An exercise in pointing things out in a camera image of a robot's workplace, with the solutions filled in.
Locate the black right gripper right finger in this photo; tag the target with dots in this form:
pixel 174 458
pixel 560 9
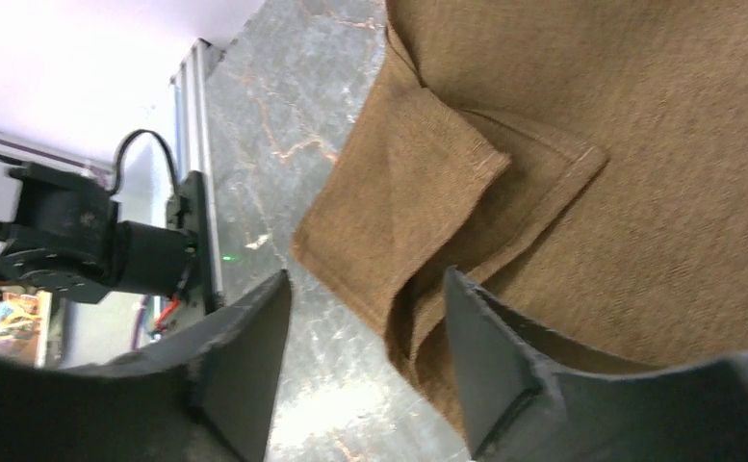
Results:
pixel 529 393

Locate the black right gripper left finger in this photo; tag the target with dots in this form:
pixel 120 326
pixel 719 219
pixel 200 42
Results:
pixel 206 393

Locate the brown cloth napkin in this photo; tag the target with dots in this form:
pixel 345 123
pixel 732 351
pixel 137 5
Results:
pixel 585 161

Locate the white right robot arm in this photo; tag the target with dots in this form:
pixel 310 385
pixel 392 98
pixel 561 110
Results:
pixel 60 232

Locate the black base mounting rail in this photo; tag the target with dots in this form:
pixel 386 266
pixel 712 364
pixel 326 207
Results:
pixel 198 294

